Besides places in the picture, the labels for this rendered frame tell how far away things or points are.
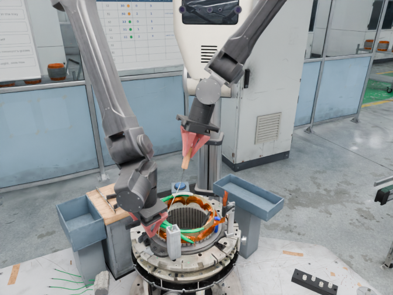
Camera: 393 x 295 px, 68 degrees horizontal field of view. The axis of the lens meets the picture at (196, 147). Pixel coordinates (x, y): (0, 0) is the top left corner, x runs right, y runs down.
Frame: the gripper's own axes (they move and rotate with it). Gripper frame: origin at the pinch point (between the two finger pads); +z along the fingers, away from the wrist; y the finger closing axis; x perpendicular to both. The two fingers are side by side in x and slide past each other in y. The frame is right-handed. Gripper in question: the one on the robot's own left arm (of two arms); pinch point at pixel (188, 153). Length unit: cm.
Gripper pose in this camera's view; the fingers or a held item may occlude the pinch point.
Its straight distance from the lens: 76.9
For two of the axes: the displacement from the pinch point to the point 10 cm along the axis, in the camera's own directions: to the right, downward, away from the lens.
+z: -3.0, 9.3, 2.2
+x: -3.7, -3.2, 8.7
